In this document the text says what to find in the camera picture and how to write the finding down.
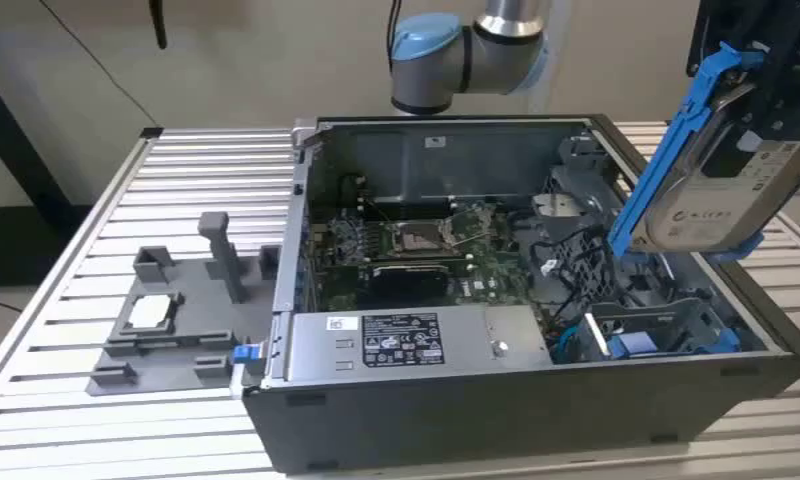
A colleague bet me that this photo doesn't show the blue disk wire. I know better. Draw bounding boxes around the blue disk wire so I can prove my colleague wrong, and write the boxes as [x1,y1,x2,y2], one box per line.
[547,319,579,364]

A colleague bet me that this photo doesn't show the silver metal bracket in case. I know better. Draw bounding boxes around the silver metal bracket in case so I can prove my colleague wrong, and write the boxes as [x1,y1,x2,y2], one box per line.
[530,192,602,222]

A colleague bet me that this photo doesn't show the black disk wire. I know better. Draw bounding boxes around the black disk wire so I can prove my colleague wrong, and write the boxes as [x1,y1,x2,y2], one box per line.
[529,238,616,321]

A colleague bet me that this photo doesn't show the silver CPU plate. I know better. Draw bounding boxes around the silver CPU plate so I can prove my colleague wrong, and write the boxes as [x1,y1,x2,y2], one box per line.
[126,295,174,329]

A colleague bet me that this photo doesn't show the hard disk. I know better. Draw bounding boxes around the hard disk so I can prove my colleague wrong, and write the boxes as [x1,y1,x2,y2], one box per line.
[609,42,800,264]

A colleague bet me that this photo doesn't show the blue disk carrier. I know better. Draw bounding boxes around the blue disk carrier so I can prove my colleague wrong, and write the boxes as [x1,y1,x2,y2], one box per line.
[602,324,742,359]

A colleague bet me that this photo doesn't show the perforated metal disk bay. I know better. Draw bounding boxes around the perforated metal disk bay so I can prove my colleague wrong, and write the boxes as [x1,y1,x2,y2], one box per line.
[543,164,618,301]

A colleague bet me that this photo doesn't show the thin black wall cable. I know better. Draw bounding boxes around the thin black wall cable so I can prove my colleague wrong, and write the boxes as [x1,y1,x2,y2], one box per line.
[38,0,162,132]

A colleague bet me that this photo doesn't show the green motherboard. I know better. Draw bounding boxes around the green motherboard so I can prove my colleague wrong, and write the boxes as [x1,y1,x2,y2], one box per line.
[309,199,541,314]

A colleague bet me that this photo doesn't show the metal socket cover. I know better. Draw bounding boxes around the metal socket cover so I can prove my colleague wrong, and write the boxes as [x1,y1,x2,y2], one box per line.
[442,207,495,245]

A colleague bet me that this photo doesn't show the silver power supply with labels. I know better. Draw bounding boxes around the silver power supply with labels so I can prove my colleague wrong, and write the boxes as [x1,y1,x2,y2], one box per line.
[283,305,551,382]

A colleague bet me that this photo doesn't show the black monitor stand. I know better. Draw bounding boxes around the black monitor stand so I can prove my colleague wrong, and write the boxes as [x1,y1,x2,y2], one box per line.
[0,54,88,289]

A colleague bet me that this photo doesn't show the black hanging strap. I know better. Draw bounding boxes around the black hanging strap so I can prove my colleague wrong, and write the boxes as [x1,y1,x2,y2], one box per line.
[146,0,168,50]

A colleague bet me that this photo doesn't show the black open PC case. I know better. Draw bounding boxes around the black open PC case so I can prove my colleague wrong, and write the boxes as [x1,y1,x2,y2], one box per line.
[229,113,800,475]

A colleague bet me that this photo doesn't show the grey plastic parts rack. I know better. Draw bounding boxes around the grey plastic parts rack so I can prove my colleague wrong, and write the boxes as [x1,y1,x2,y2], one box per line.
[84,211,285,399]

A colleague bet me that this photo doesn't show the black graphics card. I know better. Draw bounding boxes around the black graphics card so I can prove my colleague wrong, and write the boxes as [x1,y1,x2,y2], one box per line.
[355,262,451,309]

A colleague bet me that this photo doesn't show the CPU socket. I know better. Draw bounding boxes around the CPU socket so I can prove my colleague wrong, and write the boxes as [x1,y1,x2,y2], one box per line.
[385,222,442,254]

